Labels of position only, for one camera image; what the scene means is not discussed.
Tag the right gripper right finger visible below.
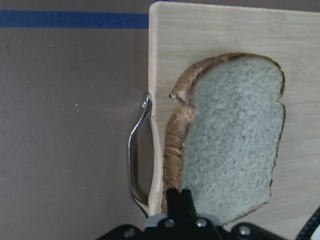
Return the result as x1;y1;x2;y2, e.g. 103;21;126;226
180;189;197;218

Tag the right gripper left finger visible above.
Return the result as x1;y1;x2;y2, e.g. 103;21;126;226
166;188;182;218

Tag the white bread slice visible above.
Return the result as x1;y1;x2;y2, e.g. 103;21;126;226
162;53;285;225

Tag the wooden cutting board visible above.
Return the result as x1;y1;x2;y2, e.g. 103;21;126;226
127;1;320;240

